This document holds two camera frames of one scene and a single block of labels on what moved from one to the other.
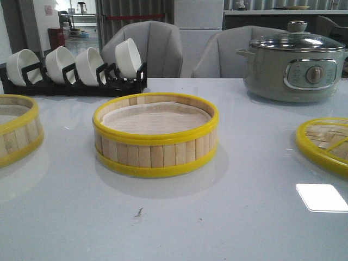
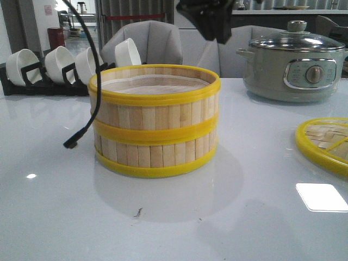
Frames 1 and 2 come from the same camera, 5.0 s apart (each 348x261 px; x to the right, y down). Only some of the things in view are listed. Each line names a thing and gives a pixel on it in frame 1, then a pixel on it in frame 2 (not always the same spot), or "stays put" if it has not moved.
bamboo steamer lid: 325,141 stays put
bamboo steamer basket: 21,133 to 156,104
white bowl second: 55,60 stays put
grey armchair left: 159,44 stays put
